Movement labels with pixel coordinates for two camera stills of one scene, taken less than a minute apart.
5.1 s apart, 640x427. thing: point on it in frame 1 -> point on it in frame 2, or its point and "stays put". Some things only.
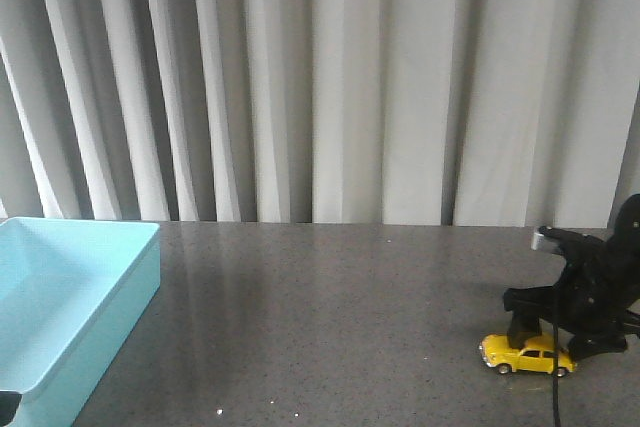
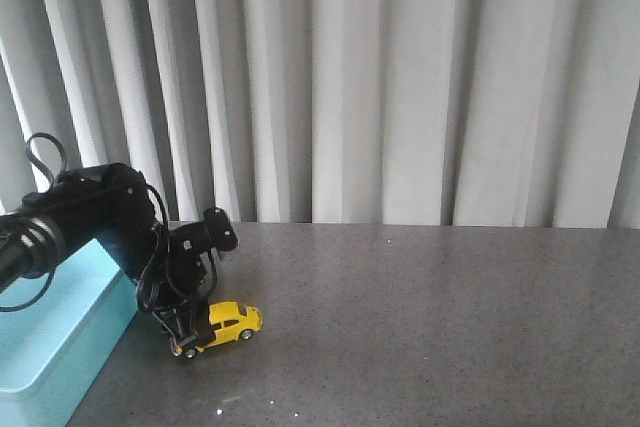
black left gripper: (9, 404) -> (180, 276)
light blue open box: (72, 291) stays put
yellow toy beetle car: (536, 355) -> (232, 320)
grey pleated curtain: (417, 86) stays put
